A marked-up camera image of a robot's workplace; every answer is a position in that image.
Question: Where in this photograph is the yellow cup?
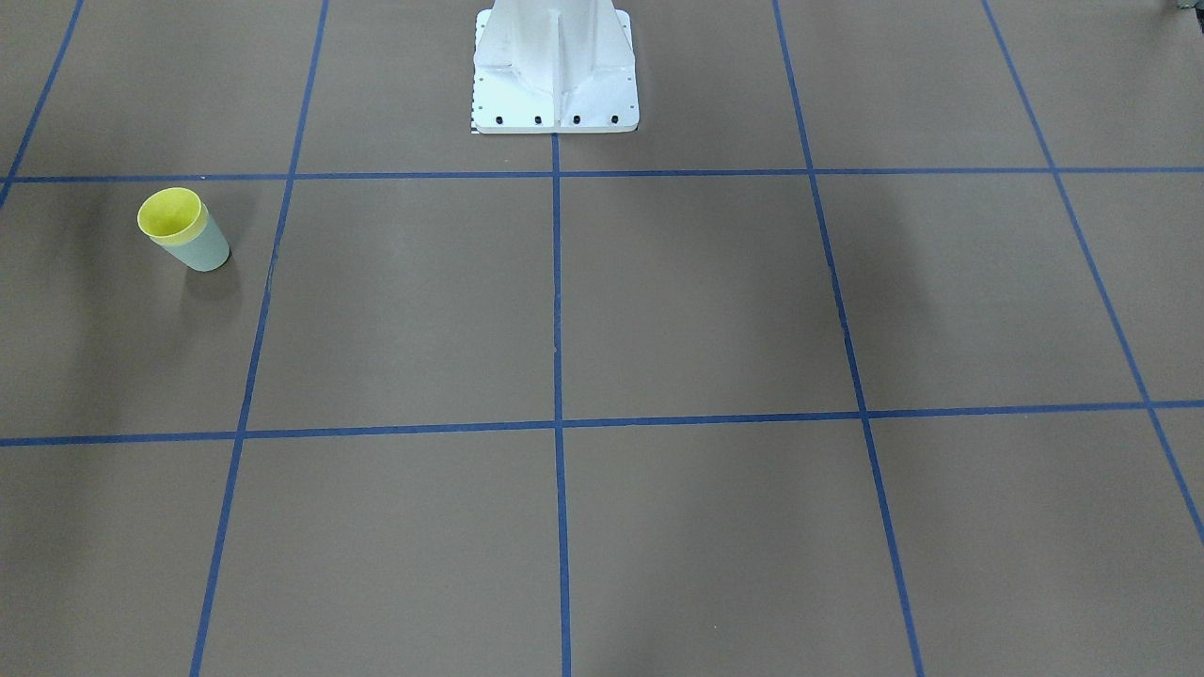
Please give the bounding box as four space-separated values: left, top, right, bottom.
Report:
136 187 208 247

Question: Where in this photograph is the light green cup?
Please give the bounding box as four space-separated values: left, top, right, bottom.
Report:
160 213 231 273

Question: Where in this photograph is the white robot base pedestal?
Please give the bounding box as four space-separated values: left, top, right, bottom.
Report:
470 1 641 134

